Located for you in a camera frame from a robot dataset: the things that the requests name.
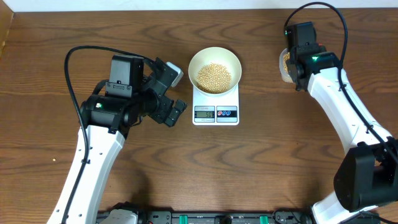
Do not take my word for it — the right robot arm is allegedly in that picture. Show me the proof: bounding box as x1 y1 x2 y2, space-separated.
280 22 397 223

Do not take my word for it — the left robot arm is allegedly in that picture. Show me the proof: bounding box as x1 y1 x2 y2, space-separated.
48 55 187 223

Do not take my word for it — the white digital kitchen scale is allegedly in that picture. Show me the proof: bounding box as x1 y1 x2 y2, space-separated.
192 85 240 126

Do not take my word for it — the cream round bowl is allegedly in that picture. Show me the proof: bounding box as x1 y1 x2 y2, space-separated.
188 47 243 96

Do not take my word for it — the clear plastic container of soybeans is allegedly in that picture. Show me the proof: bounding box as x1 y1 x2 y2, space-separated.
279 49 293 83

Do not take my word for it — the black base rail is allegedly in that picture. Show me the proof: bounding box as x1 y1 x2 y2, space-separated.
95 202 315 224

